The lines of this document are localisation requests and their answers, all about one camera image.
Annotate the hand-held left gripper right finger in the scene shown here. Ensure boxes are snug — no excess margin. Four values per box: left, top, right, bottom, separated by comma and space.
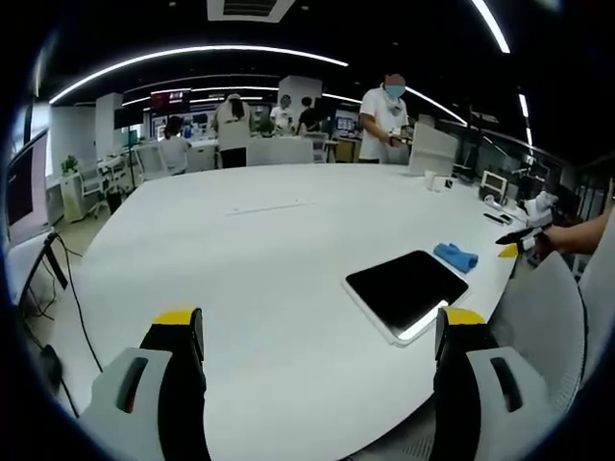
433, 306, 567, 461

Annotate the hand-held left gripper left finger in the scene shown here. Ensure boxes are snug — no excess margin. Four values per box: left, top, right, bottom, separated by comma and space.
79, 306, 212, 461

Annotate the blue cleaning cloth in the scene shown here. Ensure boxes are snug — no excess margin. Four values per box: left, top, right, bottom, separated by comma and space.
432, 241, 480, 275

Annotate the black tablet with white frame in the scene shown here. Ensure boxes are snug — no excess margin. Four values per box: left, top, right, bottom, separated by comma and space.
341, 249, 472, 347

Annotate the small screen device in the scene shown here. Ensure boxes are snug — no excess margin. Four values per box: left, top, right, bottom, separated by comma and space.
479, 169, 509, 199

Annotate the white mesh office chair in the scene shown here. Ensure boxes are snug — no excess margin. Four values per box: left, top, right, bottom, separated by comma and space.
488, 249, 588, 417

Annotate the white desk partition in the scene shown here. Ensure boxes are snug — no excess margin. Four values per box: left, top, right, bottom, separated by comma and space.
407, 121, 459, 178

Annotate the black monitor stand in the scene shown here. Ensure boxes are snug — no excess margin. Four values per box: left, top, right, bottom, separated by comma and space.
17, 231, 69, 308

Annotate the short straight ceiling light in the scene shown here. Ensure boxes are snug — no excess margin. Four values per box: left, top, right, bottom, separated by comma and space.
469, 0, 512, 55

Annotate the white drawer cabinet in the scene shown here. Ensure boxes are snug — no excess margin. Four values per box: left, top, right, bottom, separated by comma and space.
59, 172, 86, 225

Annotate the white swivel chair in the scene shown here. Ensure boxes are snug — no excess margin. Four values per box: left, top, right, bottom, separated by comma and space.
78, 161, 111, 218

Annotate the computer monitor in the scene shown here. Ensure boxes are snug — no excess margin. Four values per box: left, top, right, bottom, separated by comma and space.
3, 128, 52, 247

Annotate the long curved ceiling light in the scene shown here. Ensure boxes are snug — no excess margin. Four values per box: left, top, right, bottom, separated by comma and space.
47, 45, 350, 106

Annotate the ceiling air vent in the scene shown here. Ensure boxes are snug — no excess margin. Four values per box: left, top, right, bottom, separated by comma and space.
206, 0, 295, 23

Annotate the black cable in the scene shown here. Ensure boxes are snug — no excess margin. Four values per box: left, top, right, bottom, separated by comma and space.
21, 232, 105, 376

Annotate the red wall screen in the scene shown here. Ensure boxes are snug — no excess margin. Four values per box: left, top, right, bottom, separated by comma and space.
149, 87, 193, 109

